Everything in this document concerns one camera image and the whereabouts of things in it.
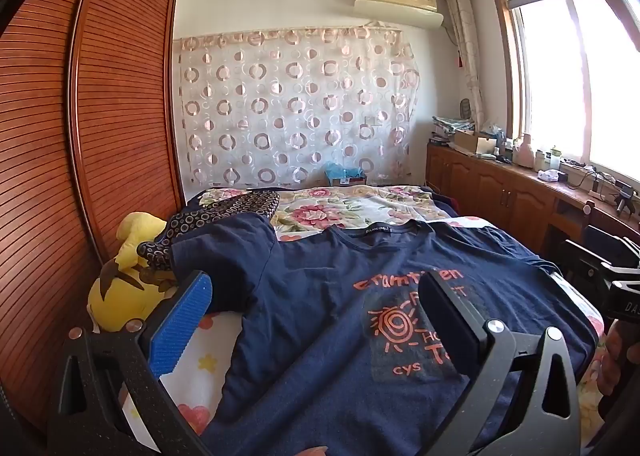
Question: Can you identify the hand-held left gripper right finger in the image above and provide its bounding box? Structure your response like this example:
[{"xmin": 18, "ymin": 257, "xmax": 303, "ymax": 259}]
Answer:
[{"xmin": 417, "ymin": 272, "xmax": 584, "ymax": 456}]

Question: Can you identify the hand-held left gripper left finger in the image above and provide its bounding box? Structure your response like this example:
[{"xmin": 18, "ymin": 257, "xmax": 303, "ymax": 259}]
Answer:
[{"xmin": 47, "ymin": 270, "xmax": 214, "ymax": 456}]

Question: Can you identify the navy blue t-shirt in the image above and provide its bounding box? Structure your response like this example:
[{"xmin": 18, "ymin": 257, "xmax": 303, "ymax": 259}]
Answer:
[{"xmin": 170, "ymin": 212, "xmax": 598, "ymax": 456}]

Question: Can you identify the person's right hand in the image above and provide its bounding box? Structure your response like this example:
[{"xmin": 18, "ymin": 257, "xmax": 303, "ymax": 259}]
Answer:
[{"xmin": 602, "ymin": 323, "xmax": 640, "ymax": 401}]

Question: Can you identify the yellow plush toy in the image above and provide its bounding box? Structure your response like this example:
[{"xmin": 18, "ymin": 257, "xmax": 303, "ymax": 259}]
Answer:
[{"xmin": 87, "ymin": 212, "xmax": 177, "ymax": 334}]

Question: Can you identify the dark circle-patterned folded cloth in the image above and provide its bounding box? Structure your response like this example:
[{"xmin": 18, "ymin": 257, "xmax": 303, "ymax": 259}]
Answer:
[{"xmin": 137, "ymin": 188, "xmax": 281, "ymax": 269}]

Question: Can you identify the wooden cabinet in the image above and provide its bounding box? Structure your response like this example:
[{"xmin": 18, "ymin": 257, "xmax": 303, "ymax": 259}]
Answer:
[{"xmin": 425, "ymin": 142, "xmax": 640, "ymax": 262}]

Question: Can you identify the floral blanket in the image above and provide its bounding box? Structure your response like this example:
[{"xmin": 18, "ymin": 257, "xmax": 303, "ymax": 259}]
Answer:
[{"xmin": 187, "ymin": 184, "xmax": 493, "ymax": 242}]

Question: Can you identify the pale pink bottle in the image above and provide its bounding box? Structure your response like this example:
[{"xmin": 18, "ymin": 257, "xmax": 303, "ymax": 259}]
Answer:
[{"xmin": 517, "ymin": 133, "xmax": 536, "ymax": 168}]

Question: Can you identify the cardboard box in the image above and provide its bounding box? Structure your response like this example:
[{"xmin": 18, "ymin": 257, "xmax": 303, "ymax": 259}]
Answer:
[{"xmin": 452, "ymin": 130, "xmax": 498, "ymax": 157}]

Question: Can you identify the stack of folded fabrics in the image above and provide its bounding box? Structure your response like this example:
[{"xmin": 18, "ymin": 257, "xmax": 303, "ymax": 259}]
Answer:
[{"xmin": 431, "ymin": 116, "xmax": 476, "ymax": 137}]

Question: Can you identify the wooden framed window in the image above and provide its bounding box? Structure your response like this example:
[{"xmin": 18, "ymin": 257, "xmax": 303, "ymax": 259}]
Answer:
[{"xmin": 492, "ymin": 0, "xmax": 640, "ymax": 207}]

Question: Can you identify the circle-patterned sheer curtain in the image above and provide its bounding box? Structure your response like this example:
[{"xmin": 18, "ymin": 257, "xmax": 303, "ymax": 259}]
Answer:
[{"xmin": 172, "ymin": 23, "xmax": 421, "ymax": 189}]

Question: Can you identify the wooden louvred wardrobe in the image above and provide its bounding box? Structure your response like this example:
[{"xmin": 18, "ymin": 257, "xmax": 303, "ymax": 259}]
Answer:
[{"xmin": 0, "ymin": 0, "xmax": 186, "ymax": 437}]

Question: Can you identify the beige window curtain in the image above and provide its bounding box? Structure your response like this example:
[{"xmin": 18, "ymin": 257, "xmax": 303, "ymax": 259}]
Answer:
[{"xmin": 444, "ymin": 0, "xmax": 488, "ymax": 124}]

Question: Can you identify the wall air conditioner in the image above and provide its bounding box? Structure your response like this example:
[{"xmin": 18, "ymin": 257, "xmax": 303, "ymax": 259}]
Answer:
[{"xmin": 354, "ymin": 0, "xmax": 445, "ymax": 29}]

